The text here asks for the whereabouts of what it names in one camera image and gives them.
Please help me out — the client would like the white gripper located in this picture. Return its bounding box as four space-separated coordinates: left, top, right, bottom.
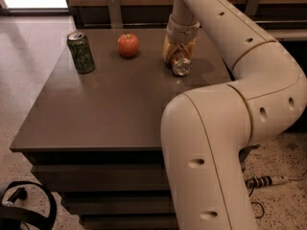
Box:
163 13 200 68

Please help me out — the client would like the orange soda can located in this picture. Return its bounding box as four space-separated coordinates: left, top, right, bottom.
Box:
170 51 192 77

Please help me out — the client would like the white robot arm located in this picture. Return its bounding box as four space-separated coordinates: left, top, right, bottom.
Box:
161 0 307 230

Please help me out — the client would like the green soda can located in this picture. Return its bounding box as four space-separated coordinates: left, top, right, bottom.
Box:
66 31 95 74

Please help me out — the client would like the red apple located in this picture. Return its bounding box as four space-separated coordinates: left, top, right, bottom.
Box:
117 34 139 58

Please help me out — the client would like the grey drawer cabinet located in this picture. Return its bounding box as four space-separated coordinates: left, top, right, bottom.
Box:
12 29 229 230

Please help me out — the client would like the white power strip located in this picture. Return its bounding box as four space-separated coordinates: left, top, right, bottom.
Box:
245 175 289 189

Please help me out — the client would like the left metal bracket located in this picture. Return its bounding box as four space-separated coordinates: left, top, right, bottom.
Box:
107 0 123 29

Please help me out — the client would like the metal bracket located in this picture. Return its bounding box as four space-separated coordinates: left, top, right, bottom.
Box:
245 0 261 16
107 0 123 29

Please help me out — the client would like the right metal bracket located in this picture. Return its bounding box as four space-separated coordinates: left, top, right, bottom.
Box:
245 0 261 16

